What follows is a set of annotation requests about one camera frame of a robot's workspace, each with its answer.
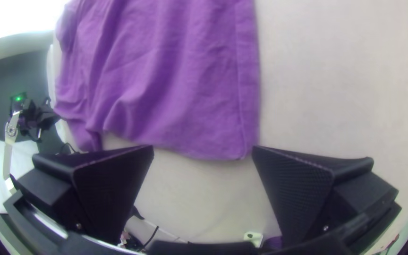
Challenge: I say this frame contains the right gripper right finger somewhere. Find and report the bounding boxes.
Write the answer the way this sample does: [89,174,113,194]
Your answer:
[252,145,400,247]

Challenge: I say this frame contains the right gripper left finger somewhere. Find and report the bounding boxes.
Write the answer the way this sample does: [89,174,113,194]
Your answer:
[9,144,155,246]

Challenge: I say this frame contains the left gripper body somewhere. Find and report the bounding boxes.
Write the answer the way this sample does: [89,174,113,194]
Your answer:
[21,99,62,142]

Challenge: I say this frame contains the dark t-shirt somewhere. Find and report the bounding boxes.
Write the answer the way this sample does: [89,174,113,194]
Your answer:
[53,0,261,162]

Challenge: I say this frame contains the black cable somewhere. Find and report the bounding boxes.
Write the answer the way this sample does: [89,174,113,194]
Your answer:
[143,225,161,249]
[59,141,81,154]

